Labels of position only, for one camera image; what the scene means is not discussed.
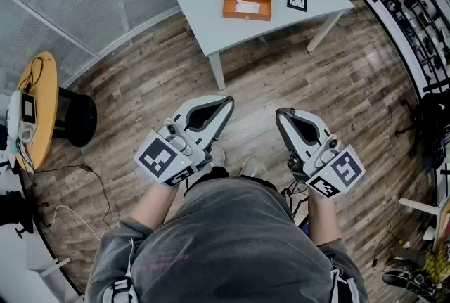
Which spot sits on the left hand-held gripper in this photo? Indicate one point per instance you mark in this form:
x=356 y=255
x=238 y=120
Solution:
x=158 y=157

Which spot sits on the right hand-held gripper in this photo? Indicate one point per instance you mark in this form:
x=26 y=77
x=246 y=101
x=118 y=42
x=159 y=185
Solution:
x=346 y=169

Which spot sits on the person's left forearm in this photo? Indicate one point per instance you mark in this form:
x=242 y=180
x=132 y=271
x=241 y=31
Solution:
x=154 y=205

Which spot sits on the person's right forearm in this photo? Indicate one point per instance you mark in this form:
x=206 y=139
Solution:
x=325 y=220

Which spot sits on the person's left shoe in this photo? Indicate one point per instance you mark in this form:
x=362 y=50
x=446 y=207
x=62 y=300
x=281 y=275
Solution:
x=218 y=155

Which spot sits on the person's shoe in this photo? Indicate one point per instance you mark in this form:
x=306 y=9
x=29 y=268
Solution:
x=218 y=155
x=249 y=166

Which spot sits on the person's right shoe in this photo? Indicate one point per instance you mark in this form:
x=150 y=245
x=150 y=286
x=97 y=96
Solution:
x=249 y=166

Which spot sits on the black office chair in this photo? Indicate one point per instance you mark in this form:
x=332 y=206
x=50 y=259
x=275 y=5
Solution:
x=430 y=126

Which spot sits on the black round table base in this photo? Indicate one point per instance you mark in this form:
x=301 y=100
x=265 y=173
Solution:
x=79 y=119

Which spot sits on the person's grey sweatshirt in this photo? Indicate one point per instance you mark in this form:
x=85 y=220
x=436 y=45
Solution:
x=228 y=242

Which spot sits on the white desk leg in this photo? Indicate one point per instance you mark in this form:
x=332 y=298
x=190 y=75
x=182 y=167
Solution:
x=420 y=206

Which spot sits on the round yellow wooden table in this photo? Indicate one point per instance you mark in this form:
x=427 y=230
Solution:
x=47 y=111

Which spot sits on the black equipment pile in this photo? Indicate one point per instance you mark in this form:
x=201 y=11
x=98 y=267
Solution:
x=408 y=275

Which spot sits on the white device with screen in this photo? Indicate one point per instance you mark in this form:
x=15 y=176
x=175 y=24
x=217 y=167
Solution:
x=22 y=115

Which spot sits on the black stand base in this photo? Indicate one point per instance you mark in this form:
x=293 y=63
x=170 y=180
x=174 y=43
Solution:
x=15 y=212

